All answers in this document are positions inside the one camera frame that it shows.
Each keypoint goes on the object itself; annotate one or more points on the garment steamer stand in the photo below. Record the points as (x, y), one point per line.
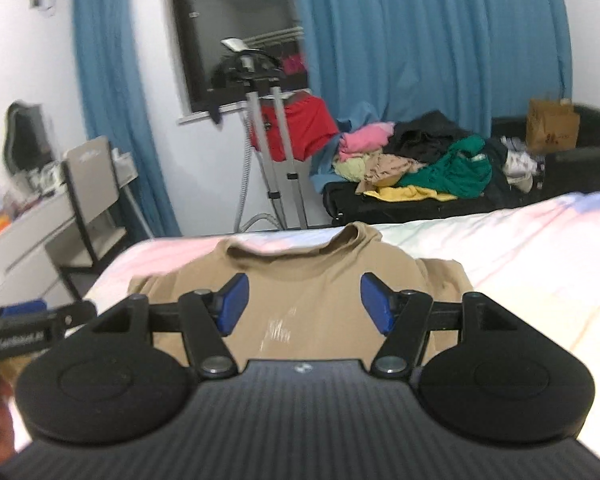
(245, 65)

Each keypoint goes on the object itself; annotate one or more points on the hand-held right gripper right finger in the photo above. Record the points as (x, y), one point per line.
(377, 307)

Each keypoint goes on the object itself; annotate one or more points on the tan t-shirt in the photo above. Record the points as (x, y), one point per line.
(300, 280)

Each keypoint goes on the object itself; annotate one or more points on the white desk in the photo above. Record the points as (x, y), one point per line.
(25, 230)

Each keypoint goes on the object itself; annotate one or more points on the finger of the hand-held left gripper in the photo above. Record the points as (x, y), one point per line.
(27, 306)

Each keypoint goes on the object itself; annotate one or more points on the wide blue curtain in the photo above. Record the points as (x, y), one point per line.
(430, 35)

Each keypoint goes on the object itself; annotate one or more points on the brown cardboard box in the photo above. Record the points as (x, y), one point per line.
(550, 125)

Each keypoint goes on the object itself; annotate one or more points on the blue garment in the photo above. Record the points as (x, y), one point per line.
(322, 170)

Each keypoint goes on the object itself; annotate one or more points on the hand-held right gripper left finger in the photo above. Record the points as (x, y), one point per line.
(232, 305)

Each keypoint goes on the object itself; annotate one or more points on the red garment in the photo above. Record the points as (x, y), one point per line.
(305, 120)

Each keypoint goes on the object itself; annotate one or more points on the pink garment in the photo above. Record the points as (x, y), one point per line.
(365, 137)

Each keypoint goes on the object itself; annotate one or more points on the yellow garment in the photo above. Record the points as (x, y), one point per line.
(405, 193)

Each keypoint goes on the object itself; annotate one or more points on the tan patterned garment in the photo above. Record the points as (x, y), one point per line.
(385, 167)

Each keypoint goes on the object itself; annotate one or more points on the white wall switch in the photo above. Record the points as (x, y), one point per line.
(42, 2)

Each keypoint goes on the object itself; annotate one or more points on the white patterned garment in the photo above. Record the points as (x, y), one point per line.
(520, 165)

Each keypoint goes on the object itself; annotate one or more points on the black office chair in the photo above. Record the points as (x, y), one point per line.
(27, 135)

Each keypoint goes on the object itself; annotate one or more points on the clutter of desk items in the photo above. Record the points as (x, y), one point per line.
(10, 195)

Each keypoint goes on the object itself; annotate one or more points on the narrow blue curtain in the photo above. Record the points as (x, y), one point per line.
(115, 85)

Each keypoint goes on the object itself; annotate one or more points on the pale green garment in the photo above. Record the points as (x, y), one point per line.
(350, 170)

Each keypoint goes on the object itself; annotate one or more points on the grey chair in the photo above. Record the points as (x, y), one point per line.
(90, 180)

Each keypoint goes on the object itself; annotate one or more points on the dark window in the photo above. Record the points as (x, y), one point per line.
(220, 20)

